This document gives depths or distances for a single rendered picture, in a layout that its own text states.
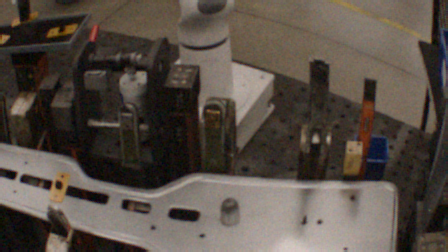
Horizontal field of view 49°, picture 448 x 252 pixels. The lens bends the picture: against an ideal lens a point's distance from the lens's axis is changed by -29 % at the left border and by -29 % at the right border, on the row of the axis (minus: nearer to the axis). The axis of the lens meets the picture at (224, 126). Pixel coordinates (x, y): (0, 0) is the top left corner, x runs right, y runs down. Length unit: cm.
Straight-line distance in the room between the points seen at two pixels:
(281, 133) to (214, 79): 25
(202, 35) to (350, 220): 61
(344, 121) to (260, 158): 28
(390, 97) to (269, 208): 204
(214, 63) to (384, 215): 66
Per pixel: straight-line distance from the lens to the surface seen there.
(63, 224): 98
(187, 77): 114
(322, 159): 112
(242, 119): 157
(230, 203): 102
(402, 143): 169
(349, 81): 309
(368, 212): 107
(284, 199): 109
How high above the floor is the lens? 179
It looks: 40 degrees down
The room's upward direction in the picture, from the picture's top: 2 degrees counter-clockwise
